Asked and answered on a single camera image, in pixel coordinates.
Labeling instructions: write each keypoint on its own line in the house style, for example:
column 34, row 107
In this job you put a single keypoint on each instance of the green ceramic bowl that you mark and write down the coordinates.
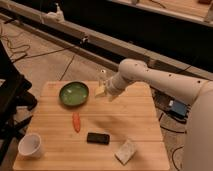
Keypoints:
column 74, row 94

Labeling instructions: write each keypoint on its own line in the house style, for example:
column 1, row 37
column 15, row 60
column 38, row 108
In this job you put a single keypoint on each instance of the white paper cup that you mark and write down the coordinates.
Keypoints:
column 31, row 146

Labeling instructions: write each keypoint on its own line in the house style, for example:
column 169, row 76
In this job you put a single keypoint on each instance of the black rectangular case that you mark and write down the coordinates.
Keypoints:
column 98, row 138

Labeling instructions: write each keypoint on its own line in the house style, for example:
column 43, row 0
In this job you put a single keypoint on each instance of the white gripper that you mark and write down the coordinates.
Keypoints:
column 114, row 86

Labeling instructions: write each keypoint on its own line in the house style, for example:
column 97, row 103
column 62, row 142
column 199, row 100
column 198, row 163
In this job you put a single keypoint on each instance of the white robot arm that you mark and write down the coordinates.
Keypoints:
column 196, row 92

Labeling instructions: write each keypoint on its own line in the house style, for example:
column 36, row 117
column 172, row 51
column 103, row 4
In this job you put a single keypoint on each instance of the small white bottle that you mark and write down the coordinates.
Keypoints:
column 102, row 77

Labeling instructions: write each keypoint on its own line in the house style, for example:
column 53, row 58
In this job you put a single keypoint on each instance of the orange carrot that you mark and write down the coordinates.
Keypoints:
column 76, row 122

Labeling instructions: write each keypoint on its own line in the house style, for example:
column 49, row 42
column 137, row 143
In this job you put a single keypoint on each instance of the black equipment stand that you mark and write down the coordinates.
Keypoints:
column 13, row 93

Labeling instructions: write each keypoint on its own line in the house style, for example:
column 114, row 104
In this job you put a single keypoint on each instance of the white clamp on rail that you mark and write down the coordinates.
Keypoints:
column 58, row 15

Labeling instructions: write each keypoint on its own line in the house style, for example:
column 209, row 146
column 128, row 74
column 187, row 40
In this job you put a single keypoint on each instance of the blue power box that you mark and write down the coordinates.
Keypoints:
column 178, row 109

